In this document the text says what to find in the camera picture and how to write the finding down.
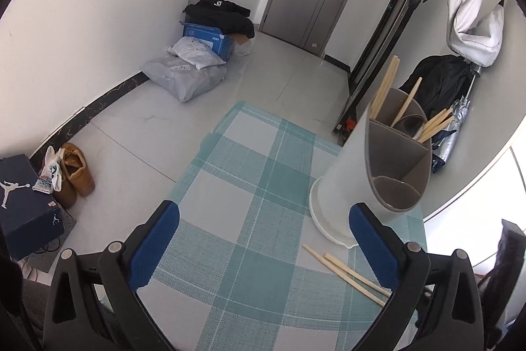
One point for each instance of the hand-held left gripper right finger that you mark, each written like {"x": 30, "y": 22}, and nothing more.
{"x": 372, "y": 244}

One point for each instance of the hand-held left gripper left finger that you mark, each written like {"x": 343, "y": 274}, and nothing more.
{"x": 158, "y": 244}

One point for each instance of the pale wooden chopstick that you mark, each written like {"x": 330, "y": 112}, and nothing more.
{"x": 357, "y": 273}
{"x": 349, "y": 279}

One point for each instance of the white grey utensil holder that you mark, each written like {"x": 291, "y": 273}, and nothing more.
{"x": 349, "y": 178}

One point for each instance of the bunch of wooden chopsticks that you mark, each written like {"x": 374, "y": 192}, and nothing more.
{"x": 386, "y": 85}

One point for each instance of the teal white plaid tablecloth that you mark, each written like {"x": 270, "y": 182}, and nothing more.
{"x": 254, "y": 231}

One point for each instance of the brown boot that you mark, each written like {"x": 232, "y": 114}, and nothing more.
{"x": 65, "y": 192}
{"x": 80, "y": 174}

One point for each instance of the white printed plastic bag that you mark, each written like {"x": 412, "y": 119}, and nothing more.
{"x": 51, "y": 174}

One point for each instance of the silver folded umbrella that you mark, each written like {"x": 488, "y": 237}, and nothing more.
{"x": 450, "y": 137}

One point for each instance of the navy shoe box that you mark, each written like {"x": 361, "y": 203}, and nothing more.
{"x": 24, "y": 219}

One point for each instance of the black framed glass door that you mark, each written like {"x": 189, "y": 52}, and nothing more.
{"x": 361, "y": 88}

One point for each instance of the grey plastic parcel bag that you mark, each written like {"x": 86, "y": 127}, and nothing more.
{"x": 185, "y": 81}

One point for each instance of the black hanging jacket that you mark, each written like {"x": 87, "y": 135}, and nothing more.
{"x": 444, "y": 83}

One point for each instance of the white plastic parcel bag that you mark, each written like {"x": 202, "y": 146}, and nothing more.
{"x": 195, "y": 53}

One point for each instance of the small white plastic bag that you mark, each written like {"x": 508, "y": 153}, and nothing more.
{"x": 242, "y": 48}

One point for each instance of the blue cardboard box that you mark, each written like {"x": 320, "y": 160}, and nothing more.
{"x": 205, "y": 34}

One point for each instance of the brown cardboard box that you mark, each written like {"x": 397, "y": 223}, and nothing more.
{"x": 238, "y": 37}

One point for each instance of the black clothes heap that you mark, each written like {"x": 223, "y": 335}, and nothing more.
{"x": 222, "y": 16}

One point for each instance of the white hanging bag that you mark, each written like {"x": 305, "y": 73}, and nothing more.
{"x": 472, "y": 26}

